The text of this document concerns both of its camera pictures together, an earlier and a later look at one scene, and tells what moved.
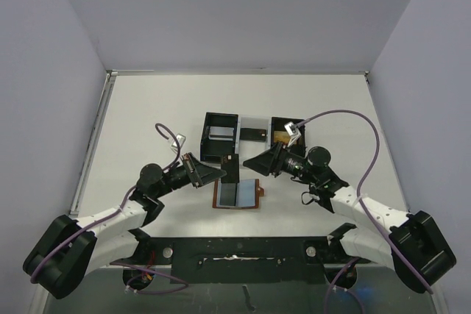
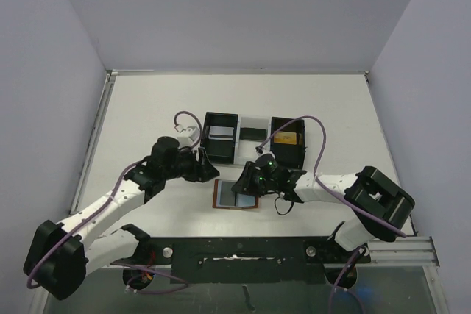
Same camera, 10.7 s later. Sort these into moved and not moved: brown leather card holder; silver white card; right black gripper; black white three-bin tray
Moved: right black gripper
Not moved: black white three-bin tray; brown leather card holder; silver white card
